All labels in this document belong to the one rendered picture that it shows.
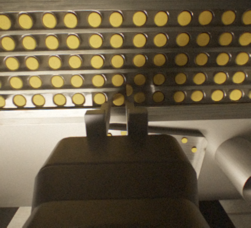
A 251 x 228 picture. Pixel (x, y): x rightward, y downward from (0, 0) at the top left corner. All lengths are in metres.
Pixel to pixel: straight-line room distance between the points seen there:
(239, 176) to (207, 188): 0.12
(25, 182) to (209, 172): 0.40
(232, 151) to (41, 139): 0.37
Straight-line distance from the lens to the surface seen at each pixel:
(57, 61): 0.17
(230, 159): 0.39
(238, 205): 1.95
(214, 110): 0.19
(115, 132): 0.35
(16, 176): 0.47
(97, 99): 0.17
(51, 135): 0.38
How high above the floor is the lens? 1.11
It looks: 72 degrees down
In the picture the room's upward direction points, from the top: 176 degrees clockwise
